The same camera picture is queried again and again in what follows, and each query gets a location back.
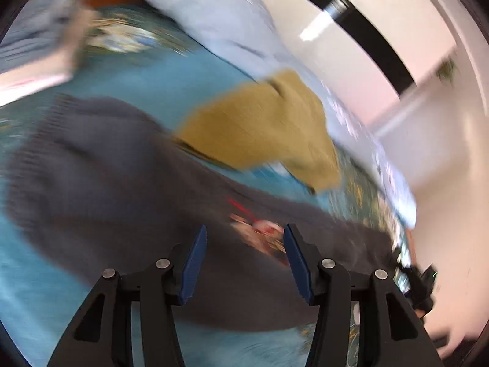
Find dark grey sweatpants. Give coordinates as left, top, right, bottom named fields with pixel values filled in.
left=6, top=96, right=392, bottom=332

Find mustard knit sweater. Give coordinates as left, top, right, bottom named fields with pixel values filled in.
left=175, top=70, right=341, bottom=193

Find white black sliding wardrobe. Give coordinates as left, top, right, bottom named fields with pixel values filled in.
left=263, top=0, right=456, bottom=125

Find folded pink fluffy garment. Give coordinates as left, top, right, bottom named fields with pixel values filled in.
left=1, top=5, right=98, bottom=106

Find teal floral bed blanket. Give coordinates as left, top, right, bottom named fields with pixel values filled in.
left=1, top=6, right=404, bottom=366

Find folded grey knit garment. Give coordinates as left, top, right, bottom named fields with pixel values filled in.
left=1, top=0, right=82, bottom=73

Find light blue floral duvet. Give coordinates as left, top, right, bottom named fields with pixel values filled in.
left=145, top=0, right=417, bottom=229

